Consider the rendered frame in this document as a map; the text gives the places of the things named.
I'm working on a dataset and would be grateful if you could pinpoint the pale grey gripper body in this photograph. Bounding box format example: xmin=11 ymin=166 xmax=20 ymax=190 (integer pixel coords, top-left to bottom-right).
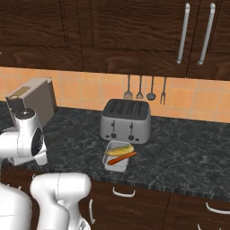
xmin=5 ymin=150 xmax=49 ymax=167

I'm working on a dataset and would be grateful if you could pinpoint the clear grey vegetable container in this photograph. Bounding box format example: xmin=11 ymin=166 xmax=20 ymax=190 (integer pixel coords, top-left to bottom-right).
xmin=102 ymin=140 xmax=135 ymax=173

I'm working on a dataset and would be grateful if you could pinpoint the yellow-green cucumber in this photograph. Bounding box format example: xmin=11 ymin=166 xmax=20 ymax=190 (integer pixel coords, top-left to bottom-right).
xmin=103 ymin=145 xmax=135 ymax=157

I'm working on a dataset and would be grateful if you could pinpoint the orange carrot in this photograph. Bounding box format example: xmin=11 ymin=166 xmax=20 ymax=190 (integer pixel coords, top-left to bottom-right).
xmin=107 ymin=151 xmax=137 ymax=166

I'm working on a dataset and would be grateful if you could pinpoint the hanging meat fork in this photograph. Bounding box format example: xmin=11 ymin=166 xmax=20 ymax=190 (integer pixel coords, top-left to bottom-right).
xmin=159 ymin=76 xmax=168 ymax=106

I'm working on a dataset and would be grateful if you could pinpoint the dark wood base cupboard door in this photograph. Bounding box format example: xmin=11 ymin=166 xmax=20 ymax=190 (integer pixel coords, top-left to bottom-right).
xmin=0 ymin=166 xmax=92 ymax=230

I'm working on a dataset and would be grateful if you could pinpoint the silver four-slot toaster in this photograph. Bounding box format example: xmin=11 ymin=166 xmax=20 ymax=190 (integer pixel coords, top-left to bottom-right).
xmin=100 ymin=98 xmax=152 ymax=146

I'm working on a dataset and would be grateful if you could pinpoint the dark wood drawer front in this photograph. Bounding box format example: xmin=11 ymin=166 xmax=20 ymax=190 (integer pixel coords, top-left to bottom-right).
xmin=88 ymin=179 xmax=173 ymax=230
xmin=163 ymin=191 xmax=230 ymax=230

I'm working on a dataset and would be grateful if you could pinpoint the hanging slotted spatula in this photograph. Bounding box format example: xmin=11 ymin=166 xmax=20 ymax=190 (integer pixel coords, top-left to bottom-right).
xmin=122 ymin=75 xmax=135 ymax=102

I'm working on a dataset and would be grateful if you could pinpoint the hanging triangular scraper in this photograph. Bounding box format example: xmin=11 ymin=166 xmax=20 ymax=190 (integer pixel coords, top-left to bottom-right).
xmin=135 ymin=75 xmax=145 ymax=101

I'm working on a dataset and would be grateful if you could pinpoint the hanging ladle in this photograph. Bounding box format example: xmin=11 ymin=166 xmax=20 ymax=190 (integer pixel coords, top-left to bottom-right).
xmin=146 ymin=75 xmax=157 ymax=102

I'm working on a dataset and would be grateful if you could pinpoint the white vertical door handle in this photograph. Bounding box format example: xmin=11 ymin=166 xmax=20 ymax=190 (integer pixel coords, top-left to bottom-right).
xmin=88 ymin=199 xmax=96 ymax=226

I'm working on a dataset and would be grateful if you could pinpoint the dark wood wall cupboard door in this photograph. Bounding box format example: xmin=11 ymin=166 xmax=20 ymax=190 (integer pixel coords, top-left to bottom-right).
xmin=78 ymin=0 xmax=194 ymax=79
xmin=186 ymin=0 xmax=230 ymax=82
xmin=0 ymin=0 xmax=84 ymax=72

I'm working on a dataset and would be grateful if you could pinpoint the long silver cupboard handle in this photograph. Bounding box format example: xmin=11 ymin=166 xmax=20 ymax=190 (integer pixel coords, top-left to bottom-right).
xmin=197 ymin=2 xmax=217 ymax=66
xmin=175 ymin=2 xmax=191 ymax=66

